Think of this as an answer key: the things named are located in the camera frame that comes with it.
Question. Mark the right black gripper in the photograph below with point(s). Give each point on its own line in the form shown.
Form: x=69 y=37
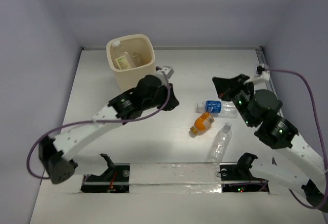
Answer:
x=225 y=87

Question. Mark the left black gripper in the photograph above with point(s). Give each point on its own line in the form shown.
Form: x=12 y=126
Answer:
x=168 y=97

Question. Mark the clear bottle blue label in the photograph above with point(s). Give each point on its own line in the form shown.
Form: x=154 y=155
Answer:
x=217 y=108

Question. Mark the clear bottle red cap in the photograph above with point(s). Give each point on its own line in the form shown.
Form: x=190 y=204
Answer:
x=137 y=57

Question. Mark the crushed clear bottle white cap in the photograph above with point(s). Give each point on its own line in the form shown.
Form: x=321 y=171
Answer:
x=220 y=144

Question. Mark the large bottle yellow label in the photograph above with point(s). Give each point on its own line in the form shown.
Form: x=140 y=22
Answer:
x=122 y=59

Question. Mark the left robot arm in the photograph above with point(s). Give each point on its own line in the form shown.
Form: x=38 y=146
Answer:
x=57 y=153

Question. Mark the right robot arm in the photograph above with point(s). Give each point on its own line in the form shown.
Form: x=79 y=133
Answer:
x=259 y=109

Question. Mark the beige plastic waste bin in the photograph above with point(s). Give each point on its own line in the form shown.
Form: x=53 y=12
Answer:
x=127 y=79

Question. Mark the orange juice bottle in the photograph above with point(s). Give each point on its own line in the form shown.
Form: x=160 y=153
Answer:
x=202 y=123

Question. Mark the silver foil tape strip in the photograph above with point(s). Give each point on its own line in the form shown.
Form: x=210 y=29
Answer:
x=185 y=178

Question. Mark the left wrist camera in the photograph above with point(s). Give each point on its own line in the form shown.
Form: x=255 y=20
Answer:
x=164 y=73

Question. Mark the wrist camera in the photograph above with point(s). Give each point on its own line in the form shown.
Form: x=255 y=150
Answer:
x=262 y=75
x=164 y=73

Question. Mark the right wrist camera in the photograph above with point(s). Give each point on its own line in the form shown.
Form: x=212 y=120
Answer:
x=262 y=75

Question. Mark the aluminium table edge rail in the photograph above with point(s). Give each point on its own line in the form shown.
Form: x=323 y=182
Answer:
x=262 y=60

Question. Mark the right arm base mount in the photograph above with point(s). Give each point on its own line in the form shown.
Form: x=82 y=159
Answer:
x=236 y=177

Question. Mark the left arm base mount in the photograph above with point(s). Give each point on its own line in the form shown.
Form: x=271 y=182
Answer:
x=115 y=179

